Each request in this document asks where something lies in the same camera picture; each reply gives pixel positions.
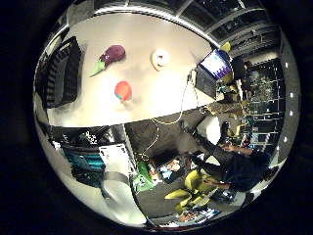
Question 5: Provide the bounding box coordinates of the red orange ball plush toy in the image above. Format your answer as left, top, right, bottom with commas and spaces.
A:
113, 80, 133, 103

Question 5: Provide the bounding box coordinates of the black slotted crate container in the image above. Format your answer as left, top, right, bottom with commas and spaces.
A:
42, 37, 82, 110

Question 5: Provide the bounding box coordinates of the black equipment with white labels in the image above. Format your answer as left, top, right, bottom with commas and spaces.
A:
48, 125, 133, 190

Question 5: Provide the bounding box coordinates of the green bag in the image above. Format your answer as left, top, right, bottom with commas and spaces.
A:
131, 161, 155, 193

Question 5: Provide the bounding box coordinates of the yellow-green office chair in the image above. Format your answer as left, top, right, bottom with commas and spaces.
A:
164, 169, 217, 213

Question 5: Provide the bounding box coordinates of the purple eggplant plush toy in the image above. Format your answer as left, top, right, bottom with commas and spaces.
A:
89, 44, 127, 78

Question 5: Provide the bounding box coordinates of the white box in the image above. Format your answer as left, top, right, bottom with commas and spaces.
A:
197, 116, 221, 145

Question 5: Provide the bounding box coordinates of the seated person in dark clothes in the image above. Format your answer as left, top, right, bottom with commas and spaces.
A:
182, 120, 272, 194

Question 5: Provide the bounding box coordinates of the open laptop with lit screen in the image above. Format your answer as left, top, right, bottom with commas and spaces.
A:
195, 48, 233, 100

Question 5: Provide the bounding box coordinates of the thin yellowish cable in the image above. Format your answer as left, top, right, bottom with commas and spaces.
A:
138, 68, 199, 161

